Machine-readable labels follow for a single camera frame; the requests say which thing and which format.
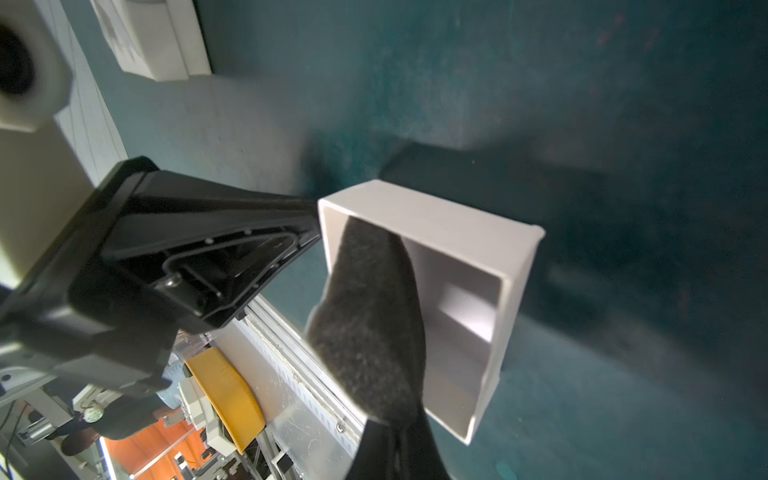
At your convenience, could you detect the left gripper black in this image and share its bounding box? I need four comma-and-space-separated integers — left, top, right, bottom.
1, 157, 321, 390

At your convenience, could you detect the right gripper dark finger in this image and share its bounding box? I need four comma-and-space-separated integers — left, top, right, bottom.
306, 218, 449, 479

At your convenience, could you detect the white jewelry box base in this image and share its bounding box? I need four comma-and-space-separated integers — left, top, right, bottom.
91, 0, 212, 82

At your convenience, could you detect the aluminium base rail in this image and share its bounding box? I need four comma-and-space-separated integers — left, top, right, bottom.
238, 295, 366, 456

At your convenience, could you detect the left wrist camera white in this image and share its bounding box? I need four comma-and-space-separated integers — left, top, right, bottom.
1, 1, 73, 133

